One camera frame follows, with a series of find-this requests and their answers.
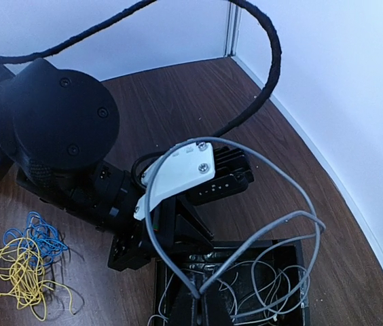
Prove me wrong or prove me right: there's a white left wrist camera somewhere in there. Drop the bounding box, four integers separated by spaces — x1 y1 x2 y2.
150 142 255 209

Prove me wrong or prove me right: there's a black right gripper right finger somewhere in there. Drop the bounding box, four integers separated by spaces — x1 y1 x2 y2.
200 289 234 326

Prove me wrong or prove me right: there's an aluminium frame post left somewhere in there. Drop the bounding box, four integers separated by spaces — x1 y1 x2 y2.
224 2 242 57

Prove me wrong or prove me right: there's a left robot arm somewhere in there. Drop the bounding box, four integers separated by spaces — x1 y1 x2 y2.
0 1 203 271

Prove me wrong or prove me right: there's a blue cable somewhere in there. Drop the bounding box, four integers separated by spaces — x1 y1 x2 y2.
3 211 69 268

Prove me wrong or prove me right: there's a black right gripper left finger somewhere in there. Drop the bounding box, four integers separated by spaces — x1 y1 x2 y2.
167 288 200 326

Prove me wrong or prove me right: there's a black three-compartment bin tray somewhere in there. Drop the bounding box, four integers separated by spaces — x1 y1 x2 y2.
147 239 311 325

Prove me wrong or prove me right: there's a yellow cable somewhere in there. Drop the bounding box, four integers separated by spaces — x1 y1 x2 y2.
0 237 77 322

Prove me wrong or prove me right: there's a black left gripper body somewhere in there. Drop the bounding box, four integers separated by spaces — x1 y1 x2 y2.
0 57 216 272

